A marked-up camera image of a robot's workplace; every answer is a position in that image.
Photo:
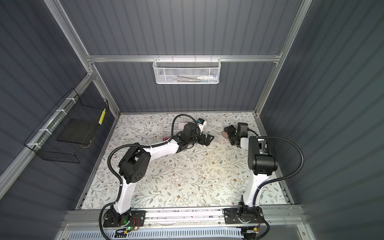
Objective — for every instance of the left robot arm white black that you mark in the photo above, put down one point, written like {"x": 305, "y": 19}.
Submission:
{"x": 134, "y": 164}

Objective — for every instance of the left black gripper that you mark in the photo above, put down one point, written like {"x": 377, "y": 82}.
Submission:
{"x": 208, "y": 141}

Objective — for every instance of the yellow tag on basket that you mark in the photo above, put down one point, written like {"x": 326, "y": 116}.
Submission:
{"x": 102, "y": 116}

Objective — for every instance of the white perforated cable duct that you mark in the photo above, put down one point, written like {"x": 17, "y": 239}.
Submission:
{"x": 179, "y": 234}

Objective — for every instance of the black wire mesh basket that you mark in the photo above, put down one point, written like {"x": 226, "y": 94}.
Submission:
{"x": 75, "y": 106}

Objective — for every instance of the clear acrylic card organizer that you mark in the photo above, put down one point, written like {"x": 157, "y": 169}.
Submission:
{"x": 167, "y": 129}

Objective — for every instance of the white wire mesh basket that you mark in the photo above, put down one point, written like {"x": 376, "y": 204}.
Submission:
{"x": 184, "y": 72}

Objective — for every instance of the pink leather card holder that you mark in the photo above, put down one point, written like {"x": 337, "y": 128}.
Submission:
{"x": 225, "y": 134}

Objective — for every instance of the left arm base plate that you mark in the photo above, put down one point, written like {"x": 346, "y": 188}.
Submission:
{"x": 130, "y": 219}

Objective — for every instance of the black pad in basket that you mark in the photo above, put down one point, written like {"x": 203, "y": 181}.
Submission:
{"x": 75, "y": 131}

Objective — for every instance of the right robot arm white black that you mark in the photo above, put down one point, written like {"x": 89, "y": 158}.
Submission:
{"x": 260, "y": 163}

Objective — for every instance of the white tube in basket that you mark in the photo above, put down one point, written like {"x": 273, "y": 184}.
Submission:
{"x": 208, "y": 78}

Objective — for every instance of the aluminium front rail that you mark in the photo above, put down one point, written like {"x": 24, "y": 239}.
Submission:
{"x": 189, "y": 217}

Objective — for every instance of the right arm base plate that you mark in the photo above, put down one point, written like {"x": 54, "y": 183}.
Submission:
{"x": 243, "y": 216}

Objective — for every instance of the pink card in organizer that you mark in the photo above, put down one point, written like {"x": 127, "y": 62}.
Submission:
{"x": 181, "y": 126}

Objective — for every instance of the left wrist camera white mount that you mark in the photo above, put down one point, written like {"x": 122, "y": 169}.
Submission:
{"x": 201, "y": 124}

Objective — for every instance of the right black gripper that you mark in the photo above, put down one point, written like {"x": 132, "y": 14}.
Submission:
{"x": 234, "y": 130}

